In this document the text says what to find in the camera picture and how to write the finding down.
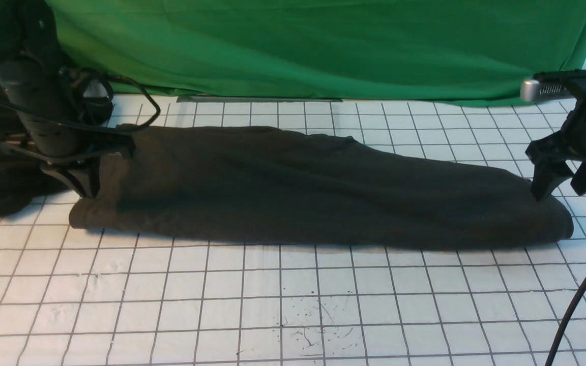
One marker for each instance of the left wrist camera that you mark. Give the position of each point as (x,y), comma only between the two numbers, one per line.
(93,96)

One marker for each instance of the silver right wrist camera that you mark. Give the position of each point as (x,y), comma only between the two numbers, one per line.
(550,86)

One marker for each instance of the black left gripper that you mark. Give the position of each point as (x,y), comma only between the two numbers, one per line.
(54,133)

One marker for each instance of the green backdrop cloth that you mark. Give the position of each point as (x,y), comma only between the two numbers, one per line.
(472,53)

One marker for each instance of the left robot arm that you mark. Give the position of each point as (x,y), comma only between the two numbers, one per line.
(28,30)

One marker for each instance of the gray long-sleeve top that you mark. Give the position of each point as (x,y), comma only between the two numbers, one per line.
(264,185)

